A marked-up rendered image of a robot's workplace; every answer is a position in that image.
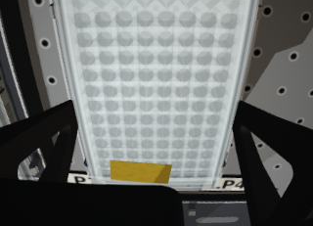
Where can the clear plastic microplate lid with yellow tape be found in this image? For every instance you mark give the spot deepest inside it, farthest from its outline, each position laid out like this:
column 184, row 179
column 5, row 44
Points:
column 155, row 85
column 23, row 172

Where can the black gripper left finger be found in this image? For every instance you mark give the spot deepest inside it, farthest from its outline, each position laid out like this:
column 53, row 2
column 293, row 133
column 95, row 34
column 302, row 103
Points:
column 20, row 139

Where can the grey perforated base plate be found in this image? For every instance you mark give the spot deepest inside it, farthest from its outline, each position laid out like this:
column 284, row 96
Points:
column 279, row 80

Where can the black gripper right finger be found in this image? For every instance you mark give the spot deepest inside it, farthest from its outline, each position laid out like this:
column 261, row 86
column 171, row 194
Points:
column 291, row 141

